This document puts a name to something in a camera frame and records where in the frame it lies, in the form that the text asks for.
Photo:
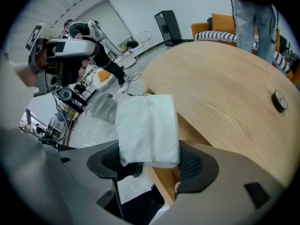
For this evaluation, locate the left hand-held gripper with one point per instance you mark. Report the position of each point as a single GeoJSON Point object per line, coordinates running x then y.
{"type": "Point", "coordinates": [41, 83]}

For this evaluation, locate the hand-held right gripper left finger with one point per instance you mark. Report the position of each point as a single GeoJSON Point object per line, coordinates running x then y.
{"type": "Point", "coordinates": [58, 184]}

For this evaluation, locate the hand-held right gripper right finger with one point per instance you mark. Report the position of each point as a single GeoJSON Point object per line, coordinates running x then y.
{"type": "Point", "coordinates": [222, 207]}

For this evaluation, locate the white tissue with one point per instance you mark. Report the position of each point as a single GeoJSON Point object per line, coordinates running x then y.
{"type": "Point", "coordinates": [145, 130]}

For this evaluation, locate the small round wooden ring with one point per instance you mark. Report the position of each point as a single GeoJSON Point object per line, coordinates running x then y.
{"type": "Point", "coordinates": [280, 101]}

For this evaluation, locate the person's left forearm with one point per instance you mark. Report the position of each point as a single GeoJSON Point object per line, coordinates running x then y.
{"type": "Point", "coordinates": [23, 76]}

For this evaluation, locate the wooden coffee table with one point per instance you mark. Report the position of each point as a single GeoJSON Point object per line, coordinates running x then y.
{"type": "Point", "coordinates": [222, 83]}

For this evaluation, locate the person's left hand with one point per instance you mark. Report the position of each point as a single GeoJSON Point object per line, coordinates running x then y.
{"type": "Point", "coordinates": [42, 61]}

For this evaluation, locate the white orange pet bed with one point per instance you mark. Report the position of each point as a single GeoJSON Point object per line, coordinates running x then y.
{"type": "Point", "coordinates": [104, 77]}

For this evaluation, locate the cream round basin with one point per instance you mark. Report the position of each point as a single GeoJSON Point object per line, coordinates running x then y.
{"type": "Point", "coordinates": [129, 61]}

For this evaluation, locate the person's left shoe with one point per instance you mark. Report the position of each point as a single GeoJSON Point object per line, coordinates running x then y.
{"type": "Point", "coordinates": [131, 170]}

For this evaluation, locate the person's white shirt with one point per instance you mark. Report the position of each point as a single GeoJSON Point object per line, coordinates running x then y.
{"type": "Point", "coordinates": [9, 102]}

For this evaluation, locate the person's right leg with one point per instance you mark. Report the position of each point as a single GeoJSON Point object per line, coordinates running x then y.
{"type": "Point", "coordinates": [140, 205]}

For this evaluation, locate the black floor cabinet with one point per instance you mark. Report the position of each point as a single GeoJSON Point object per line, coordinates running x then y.
{"type": "Point", "coordinates": [168, 27]}

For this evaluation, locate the orange sofa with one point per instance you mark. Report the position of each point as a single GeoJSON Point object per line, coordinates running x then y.
{"type": "Point", "coordinates": [199, 28]}

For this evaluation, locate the striped black white blanket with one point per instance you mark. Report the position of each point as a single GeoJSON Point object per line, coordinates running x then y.
{"type": "Point", "coordinates": [218, 35]}

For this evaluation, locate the large orange cushion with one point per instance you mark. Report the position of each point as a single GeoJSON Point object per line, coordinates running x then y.
{"type": "Point", "coordinates": [222, 23]}

